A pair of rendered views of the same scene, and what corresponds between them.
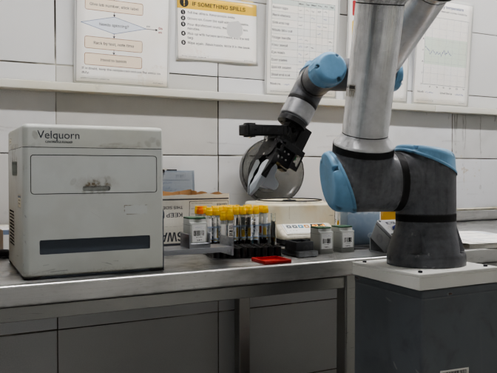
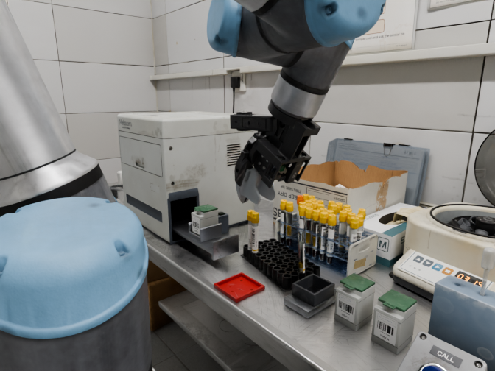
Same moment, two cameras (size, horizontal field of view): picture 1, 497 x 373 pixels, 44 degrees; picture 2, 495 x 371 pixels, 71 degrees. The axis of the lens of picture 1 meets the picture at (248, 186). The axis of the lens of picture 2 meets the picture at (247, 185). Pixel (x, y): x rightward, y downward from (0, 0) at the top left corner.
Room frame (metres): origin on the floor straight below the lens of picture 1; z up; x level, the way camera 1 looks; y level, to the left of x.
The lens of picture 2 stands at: (1.30, -0.62, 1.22)
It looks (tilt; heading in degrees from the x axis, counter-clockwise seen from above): 14 degrees down; 76
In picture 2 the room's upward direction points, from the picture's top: straight up
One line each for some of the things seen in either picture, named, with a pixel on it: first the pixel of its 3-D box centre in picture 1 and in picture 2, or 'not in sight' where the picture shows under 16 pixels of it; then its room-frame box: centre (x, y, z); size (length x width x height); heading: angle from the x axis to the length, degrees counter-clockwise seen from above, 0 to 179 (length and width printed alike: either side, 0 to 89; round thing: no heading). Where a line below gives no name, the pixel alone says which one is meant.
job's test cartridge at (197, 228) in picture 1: (194, 232); (205, 222); (1.38, 0.12, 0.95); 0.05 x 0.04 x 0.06; 27
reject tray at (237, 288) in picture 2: (271, 260); (239, 286); (1.42, -0.05, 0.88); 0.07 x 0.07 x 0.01; 27
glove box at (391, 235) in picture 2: not in sight; (399, 227); (1.83, 0.05, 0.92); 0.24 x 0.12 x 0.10; 27
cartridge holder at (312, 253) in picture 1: (299, 247); (313, 292); (1.53, -0.13, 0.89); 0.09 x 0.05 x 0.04; 27
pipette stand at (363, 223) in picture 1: (359, 229); (475, 327); (1.69, -0.30, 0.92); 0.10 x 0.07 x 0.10; 111
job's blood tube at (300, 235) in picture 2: (273, 233); (301, 257); (1.54, -0.06, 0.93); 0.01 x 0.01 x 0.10
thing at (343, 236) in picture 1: (342, 238); (393, 320); (1.61, -0.24, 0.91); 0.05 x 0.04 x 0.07; 27
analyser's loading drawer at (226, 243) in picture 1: (186, 244); (199, 230); (1.37, 0.14, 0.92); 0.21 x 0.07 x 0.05; 117
